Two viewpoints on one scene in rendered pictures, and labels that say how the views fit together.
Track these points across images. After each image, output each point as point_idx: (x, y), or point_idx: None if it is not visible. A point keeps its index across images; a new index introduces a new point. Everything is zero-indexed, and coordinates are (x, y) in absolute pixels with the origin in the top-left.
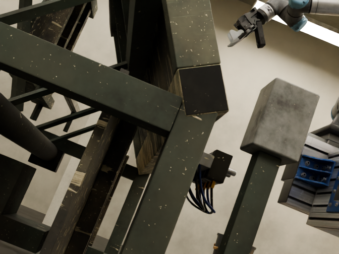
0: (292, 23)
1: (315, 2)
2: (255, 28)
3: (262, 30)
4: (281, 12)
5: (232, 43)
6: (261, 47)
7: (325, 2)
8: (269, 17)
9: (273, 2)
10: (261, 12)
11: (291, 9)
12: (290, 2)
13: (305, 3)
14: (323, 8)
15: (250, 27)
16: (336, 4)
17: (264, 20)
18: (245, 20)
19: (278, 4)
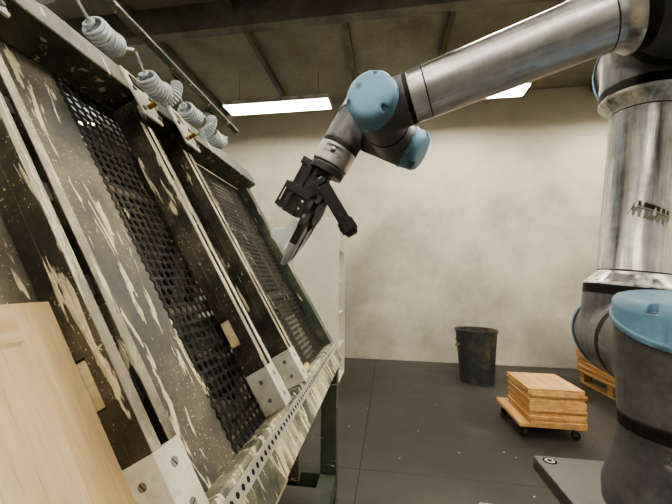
0: (396, 158)
1: (419, 89)
2: (319, 205)
3: (336, 201)
4: (363, 143)
5: (285, 257)
6: (351, 235)
7: (447, 74)
8: (341, 165)
9: (337, 128)
10: (319, 164)
11: (368, 134)
12: (354, 120)
13: (393, 106)
14: (447, 96)
15: (307, 208)
16: (483, 65)
17: (334, 177)
18: (292, 198)
19: (350, 128)
